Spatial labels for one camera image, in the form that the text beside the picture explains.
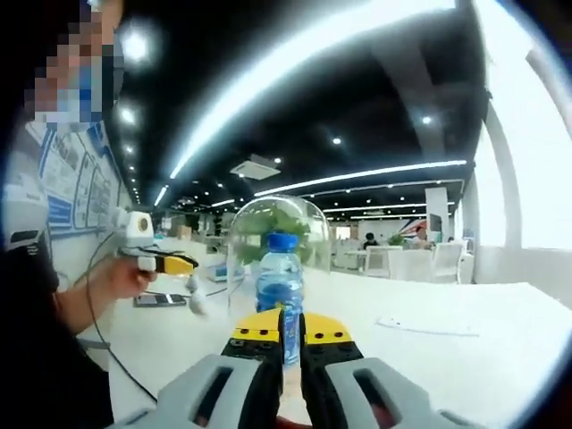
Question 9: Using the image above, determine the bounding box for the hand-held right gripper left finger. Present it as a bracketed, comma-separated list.
[120, 307, 285, 429]

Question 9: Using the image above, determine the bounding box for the blue white desk device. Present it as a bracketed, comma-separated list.
[206, 263, 246, 283]

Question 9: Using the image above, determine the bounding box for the white mesh chair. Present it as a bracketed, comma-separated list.
[429, 243, 467, 285]
[387, 248, 433, 282]
[366, 244, 391, 277]

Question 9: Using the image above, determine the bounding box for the clear glass dome cover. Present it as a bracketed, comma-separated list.
[225, 195, 332, 321]

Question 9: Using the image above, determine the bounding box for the large bright window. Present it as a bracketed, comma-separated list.
[473, 0, 572, 251]

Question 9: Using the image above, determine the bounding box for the person's right hand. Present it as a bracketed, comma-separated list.
[274, 413, 314, 429]

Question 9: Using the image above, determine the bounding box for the white paper sheet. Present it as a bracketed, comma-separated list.
[374, 315, 480, 337]

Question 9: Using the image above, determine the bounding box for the black phone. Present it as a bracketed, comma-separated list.
[133, 293, 188, 308]

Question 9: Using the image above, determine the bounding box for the small white crumpled object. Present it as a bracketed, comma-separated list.
[185, 273, 210, 317]

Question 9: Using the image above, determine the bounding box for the green potted plant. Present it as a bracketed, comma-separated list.
[232, 207, 313, 267]

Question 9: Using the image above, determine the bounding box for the blue drink bottle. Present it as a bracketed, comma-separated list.
[254, 231, 306, 367]

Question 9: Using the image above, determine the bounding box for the square ceiling air vent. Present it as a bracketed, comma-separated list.
[229, 154, 282, 181]

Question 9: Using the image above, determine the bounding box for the long ceiling light strip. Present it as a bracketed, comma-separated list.
[171, 0, 459, 180]
[254, 159, 468, 198]

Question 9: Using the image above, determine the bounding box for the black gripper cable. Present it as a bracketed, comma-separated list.
[84, 231, 158, 399]

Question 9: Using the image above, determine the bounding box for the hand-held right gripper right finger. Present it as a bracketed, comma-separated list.
[299, 312, 466, 429]

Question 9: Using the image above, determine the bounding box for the person's left hand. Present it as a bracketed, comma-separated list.
[105, 260, 158, 300]

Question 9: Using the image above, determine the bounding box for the blue white wall poster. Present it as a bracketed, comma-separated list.
[26, 120, 135, 245]

